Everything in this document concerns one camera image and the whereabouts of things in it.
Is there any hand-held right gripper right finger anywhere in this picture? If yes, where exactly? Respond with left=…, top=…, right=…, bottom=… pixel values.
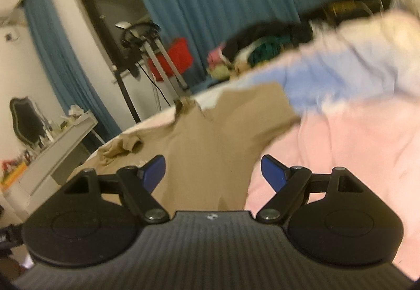
left=256, top=154, right=378, bottom=224

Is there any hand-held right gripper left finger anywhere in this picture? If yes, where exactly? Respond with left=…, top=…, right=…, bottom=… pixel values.
left=52, top=154, right=170, bottom=224

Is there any tan shirt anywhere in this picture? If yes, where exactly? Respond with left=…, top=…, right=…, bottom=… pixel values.
left=67, top=82, right=301, bottom=212

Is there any pink blanket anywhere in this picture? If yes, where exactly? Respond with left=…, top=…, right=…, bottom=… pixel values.
left=121, top=102, right=420, bottom=281

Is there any black stand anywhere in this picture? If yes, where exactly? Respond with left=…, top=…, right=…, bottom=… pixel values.
left=111, top=65, right=142, bottom=124

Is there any white dresser table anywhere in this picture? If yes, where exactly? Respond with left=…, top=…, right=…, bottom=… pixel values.
left=0, top=111, right=99, bottom=197

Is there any clutter of small bottles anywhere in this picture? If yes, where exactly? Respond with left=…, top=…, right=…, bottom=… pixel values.
left=33, top=106, right=90, bottom=148

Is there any pastel blue white cloth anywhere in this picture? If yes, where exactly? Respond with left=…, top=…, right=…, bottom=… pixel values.
left=230, top=9, right=420, bottom=113

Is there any red box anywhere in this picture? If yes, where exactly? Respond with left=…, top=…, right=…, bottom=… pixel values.
left=148, top=37, right=194, bottom=81

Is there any green cloth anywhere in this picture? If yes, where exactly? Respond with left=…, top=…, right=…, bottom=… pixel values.
left=249, top=37, right=287, bottom=65

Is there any small pink cloth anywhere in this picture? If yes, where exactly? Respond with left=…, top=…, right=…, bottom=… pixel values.
left=207, top=46, right=228, bottom=68

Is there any black framed mirror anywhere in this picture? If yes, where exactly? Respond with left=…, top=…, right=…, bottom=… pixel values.
left=9, top=96, right=47, bottom=147

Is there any black cloth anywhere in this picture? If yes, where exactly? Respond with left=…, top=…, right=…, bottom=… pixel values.
left=223, top=19, right=313, bottom=52

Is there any narrow blue curtain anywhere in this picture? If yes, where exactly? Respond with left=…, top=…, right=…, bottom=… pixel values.
left=22, top=0, right=123, bottom=150

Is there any tripod stand with cables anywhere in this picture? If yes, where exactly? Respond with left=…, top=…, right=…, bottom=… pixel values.
left=115, top=21, right=191, bottom=98

